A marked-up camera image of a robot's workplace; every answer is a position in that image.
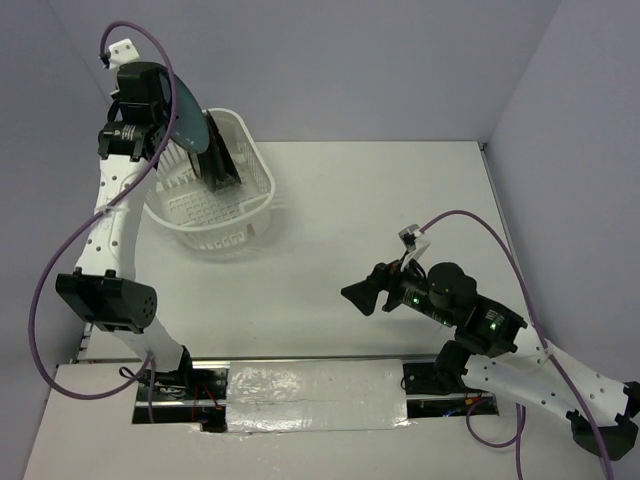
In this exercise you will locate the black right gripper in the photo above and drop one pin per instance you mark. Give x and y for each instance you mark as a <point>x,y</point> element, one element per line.
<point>384,275</point>

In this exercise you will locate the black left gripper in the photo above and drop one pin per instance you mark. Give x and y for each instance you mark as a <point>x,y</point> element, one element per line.
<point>115,96</point>

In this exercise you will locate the blue glazed ceramic plate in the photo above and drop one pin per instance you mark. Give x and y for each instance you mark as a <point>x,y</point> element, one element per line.
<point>190,130</point>

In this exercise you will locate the beige plate with dark rim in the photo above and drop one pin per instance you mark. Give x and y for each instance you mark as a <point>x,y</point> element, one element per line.
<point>199,164</point>

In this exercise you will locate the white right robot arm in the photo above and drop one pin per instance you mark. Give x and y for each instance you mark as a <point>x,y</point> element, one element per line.
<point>497,350</point>

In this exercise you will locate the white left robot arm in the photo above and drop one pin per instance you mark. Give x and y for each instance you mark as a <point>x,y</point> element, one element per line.
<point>103,290</point>

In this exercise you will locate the black plate in rack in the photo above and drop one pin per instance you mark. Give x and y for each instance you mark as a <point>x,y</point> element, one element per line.
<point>230,155</point>

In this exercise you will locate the teal plate in rack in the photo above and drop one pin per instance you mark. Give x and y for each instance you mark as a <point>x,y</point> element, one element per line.
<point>215,166</point>

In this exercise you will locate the white plastic dish rack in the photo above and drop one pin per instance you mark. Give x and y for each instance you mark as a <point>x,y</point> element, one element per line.
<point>227,218</point>

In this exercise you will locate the silver foil tape sheet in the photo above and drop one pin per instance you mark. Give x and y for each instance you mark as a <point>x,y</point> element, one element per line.
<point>315,396</point>

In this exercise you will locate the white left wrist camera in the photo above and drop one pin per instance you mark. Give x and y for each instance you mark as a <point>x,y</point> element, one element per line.
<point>119,53</point>

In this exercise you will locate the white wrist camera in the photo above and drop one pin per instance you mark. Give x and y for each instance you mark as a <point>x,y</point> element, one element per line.
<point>119,53</point>
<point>415,244</point>

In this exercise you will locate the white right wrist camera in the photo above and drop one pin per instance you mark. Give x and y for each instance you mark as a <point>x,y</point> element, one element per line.
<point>415,244</point>

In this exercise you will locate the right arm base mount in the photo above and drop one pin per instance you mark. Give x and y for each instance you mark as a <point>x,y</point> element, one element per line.
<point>428,397</point>

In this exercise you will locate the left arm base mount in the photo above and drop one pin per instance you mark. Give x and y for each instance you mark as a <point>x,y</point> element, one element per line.
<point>203,403</point>

